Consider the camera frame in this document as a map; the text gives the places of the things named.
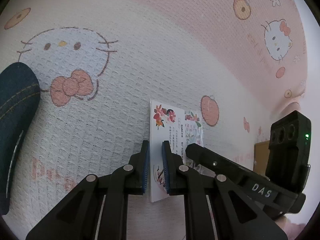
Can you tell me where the white floral card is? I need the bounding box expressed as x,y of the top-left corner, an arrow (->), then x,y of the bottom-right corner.
150,100 -> 186,202

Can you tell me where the brown cardboard box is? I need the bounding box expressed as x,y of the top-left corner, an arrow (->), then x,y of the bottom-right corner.
253,141 -> 270,176

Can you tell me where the dark denim jeans leg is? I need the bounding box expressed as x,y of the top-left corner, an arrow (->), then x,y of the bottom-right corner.
0,62 -> 41,215

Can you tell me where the colourful sticker packet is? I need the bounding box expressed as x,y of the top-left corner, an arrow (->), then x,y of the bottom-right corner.
185,111 -> 215,177

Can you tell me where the pink Hello Kitty blanket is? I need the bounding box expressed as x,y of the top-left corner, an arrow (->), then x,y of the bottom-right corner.
1,0 -> 308,239

